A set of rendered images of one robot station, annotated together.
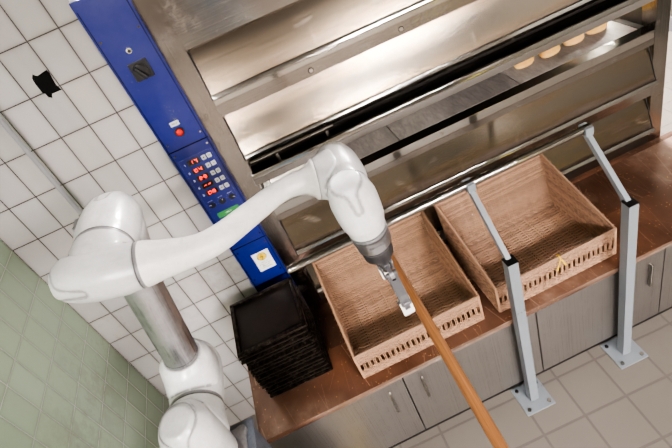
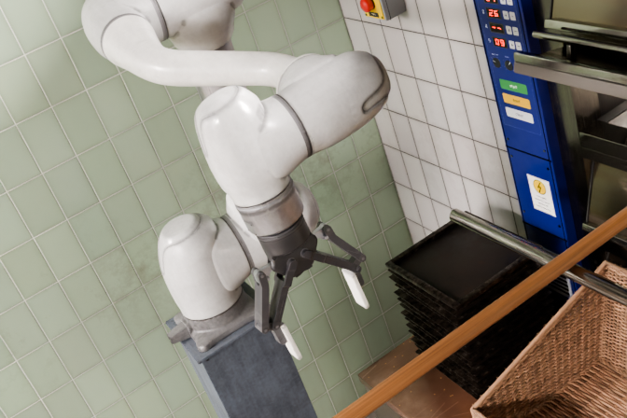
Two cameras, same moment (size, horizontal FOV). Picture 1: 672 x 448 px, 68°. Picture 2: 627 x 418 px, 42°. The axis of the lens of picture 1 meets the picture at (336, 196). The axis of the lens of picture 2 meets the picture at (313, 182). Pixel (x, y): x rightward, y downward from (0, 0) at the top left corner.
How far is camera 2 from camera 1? 1.22 m
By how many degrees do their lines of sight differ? 60
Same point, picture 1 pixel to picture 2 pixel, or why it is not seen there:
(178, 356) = not seen: hidden behind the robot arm
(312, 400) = (429, 402)
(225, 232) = (165, 64)
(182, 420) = (178, 229)
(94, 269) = (90, 14)
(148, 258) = (111, 36)
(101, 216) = not seen: outside the picture
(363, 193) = (207, 131)
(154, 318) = not seen: hidden behind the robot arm
